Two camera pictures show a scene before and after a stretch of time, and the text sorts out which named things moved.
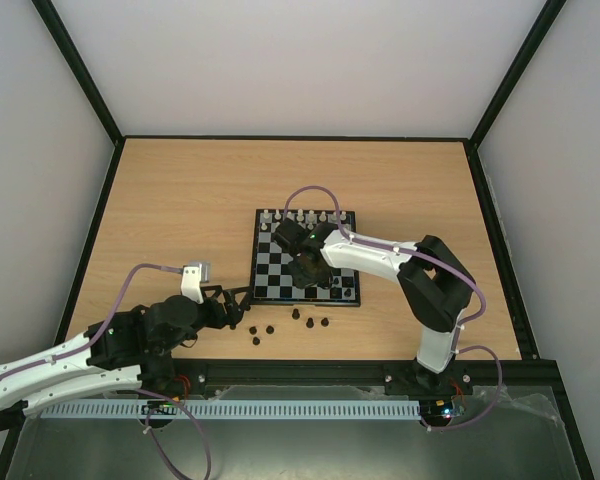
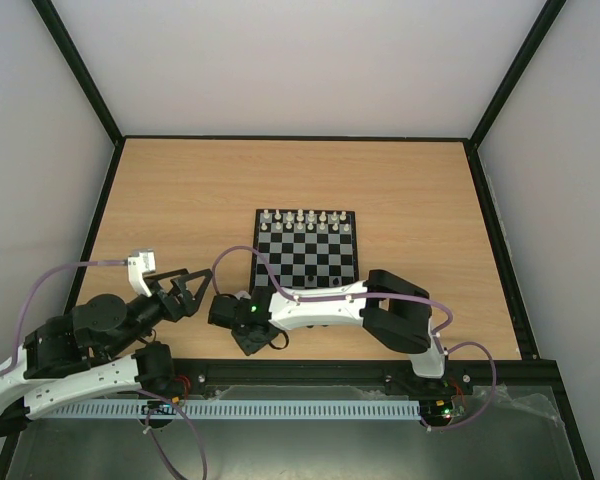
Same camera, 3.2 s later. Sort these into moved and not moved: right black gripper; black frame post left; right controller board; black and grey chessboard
Moved: right black gripper
Not moved: black and grey chessboard; right controller board; black frame post left
